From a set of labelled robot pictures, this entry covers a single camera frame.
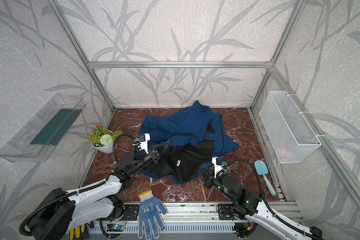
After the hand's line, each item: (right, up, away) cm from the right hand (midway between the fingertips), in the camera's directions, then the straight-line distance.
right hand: (200, 165), depth 75 cm
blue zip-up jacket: (-7, +10, +16) cm, 20 cm away
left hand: (-15, +12, -3) cm, 20 cm away
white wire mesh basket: (+37, +17, -14) cm, 42 cm away
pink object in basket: (+40, +8, -3) cm, 41 cm away
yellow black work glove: (-54, -28, -9) cm, 61 cm away
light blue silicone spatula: (+37, -6, +11) cm, 39 cm away
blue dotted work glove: (-26, -23, -1) cm, 35 cm away
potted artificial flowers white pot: (-55, +12, +7) cm, 56 cm away
